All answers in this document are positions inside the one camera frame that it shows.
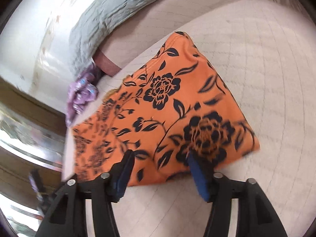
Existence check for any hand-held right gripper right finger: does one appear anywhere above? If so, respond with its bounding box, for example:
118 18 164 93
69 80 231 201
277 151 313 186
186 153 288 237

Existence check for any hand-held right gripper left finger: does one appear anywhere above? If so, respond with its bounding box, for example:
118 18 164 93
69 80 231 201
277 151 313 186
36 149 135 237

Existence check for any orange black floral shirt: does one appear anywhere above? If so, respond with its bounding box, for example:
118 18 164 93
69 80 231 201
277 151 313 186
71 31 261 187

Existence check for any purple floral garment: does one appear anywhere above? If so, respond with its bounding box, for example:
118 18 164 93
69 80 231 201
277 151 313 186
65 62 100 126

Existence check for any brown wooden stained-glass door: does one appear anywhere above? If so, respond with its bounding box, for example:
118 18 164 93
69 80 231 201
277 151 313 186
0 78 68 228

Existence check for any pink quilted sofa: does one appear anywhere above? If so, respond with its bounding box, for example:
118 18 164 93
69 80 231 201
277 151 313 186
62 0 316 237

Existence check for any grey quilted pillow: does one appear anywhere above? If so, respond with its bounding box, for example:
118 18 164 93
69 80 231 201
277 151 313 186
69 0 198 78

